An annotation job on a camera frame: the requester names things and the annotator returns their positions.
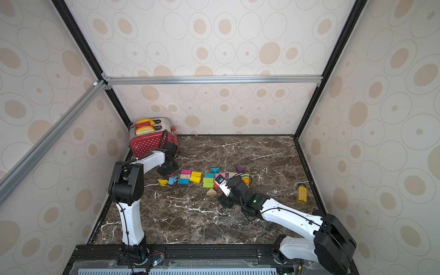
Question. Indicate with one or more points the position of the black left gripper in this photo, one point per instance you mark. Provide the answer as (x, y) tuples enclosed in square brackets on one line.
[(175, 167)]

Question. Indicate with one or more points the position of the light blue triangular block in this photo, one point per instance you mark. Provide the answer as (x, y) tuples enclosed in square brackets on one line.
[(172, 180)]

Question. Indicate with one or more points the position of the yellow triangular block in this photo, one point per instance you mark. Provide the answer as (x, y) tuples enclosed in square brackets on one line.
[(163, 182)]

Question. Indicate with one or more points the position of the magenta rectangular block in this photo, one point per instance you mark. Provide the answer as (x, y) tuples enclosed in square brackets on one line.
[(186, 171)]

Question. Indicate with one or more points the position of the purple triangular block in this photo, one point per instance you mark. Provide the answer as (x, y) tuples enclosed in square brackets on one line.
[(240, 170)]

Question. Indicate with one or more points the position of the yellow rectangular block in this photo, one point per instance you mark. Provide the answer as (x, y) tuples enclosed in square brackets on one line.
[(195, 179), (196, 174)]

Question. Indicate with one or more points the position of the natural wood triangular block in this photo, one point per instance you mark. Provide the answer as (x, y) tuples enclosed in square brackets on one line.
[(211, 192)]

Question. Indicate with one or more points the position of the teal triangular block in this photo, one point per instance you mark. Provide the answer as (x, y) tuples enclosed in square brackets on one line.
[(215, 170)]

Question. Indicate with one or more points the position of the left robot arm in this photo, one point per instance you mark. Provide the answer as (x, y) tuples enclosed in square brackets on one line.
[(126, 189)]

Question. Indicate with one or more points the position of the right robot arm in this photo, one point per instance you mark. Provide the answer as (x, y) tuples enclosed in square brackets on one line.
[(323, 237)]

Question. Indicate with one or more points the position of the red polka dot toy toaster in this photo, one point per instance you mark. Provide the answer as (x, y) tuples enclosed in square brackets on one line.
[(142, 145)]

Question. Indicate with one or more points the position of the toy bread slice front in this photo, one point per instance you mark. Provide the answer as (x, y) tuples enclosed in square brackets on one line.
[(145, 130)]

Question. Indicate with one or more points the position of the toy bread slice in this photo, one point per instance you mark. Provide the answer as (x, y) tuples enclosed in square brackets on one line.
[(147, 122), (145, 130)]

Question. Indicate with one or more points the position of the toy bread slice rear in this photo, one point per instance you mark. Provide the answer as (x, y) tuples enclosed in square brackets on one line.
[(147, 122)]

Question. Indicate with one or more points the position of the yellow toy bottle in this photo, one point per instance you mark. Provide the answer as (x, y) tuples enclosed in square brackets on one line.
[(301, 195)]

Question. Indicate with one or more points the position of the black lid wooden jar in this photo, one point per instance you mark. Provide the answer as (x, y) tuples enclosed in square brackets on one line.
[(318, 212)]

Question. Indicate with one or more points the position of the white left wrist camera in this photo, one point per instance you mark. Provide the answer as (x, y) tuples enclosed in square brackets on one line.
[(171, 147)]

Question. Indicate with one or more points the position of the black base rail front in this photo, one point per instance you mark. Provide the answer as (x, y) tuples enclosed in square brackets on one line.
[(255, 259)]

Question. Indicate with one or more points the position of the silver aluminium rail back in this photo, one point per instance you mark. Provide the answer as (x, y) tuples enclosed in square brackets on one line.
[(203, 80)]

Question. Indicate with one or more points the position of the silver aluminium rail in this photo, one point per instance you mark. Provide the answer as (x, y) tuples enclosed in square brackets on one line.
[(23, 167), (203, 80)]

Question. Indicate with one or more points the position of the silver aluminium rail left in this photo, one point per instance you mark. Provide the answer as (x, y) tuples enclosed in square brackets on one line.
[(23, 167)]

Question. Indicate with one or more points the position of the black corner frame post left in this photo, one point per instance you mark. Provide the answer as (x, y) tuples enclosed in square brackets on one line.
[(91, 59)]

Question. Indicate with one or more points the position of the black corner frame post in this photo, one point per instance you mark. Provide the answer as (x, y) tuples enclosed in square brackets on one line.
[(346, 31), (91, 59)]

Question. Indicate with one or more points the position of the black corner frame post right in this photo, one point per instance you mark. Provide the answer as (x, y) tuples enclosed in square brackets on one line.
[(346, 31)]

